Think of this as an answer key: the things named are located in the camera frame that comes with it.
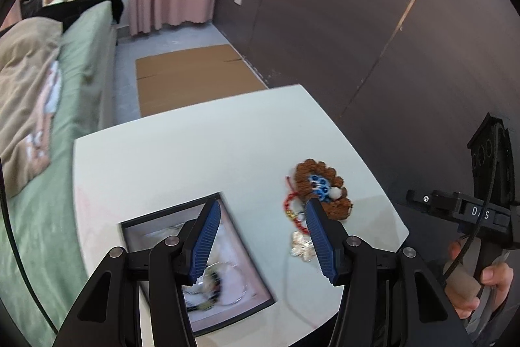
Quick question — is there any person's right hand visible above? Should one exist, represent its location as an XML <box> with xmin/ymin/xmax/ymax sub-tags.
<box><xmin>445</xmin><ymin>262</ymin><xmax>514</xmax><ymax>319</ymax></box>

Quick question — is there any beige blanket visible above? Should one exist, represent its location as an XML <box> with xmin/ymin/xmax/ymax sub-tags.
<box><xmin>1</xmin><ymin>17</ymin><xmax>63</xmax><ymax>198</ymax></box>

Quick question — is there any black jewelry box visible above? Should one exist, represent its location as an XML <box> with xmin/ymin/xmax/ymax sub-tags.
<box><xmin>119</xmin><ymin>193</ymin><xmax>275</xmax><ymax>336</ymax></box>

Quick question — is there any brown wooden bead bracelet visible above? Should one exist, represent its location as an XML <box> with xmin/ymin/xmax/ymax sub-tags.
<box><xmin>292</xmin><ymin>158</ymin><xmax>354</xmax><ymax>222</ymax></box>

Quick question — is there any brown cardboard sheet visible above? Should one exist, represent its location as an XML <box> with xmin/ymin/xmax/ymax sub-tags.
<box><xmin>136</xmin><ymin>44</ymin><xmax>265</xmax><ymax>117</ymax></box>

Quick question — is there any red string bracelet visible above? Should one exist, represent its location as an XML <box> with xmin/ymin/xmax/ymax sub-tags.
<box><xmin>283</xmin><ymin>175</ymin><xmax>312</xmax><ymax>236</ymax></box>

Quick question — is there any black garment on bed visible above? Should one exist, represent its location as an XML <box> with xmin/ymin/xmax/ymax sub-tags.
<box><xmin>34</xmin><ymin>0</ymin><xmax>124</xmax><ymax>32</ymax></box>

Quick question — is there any gold butterfly brooch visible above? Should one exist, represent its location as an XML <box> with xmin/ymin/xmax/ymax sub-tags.
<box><xmin>291</xmin><ymin>231</ymin><xmax>316</xmax><ymax>262</ymax></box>

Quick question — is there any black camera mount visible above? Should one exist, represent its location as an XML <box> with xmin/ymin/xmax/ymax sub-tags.
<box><xmin>467</xmin><ymin>113</ymin><xmax>519</xmax><ymax>207</ymax></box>

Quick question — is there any green bed sheet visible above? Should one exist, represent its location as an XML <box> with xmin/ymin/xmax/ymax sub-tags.
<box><xmin>1</xmin><ymin>2</ymin><xmax>116</xmax><ymax>346</ymax></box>

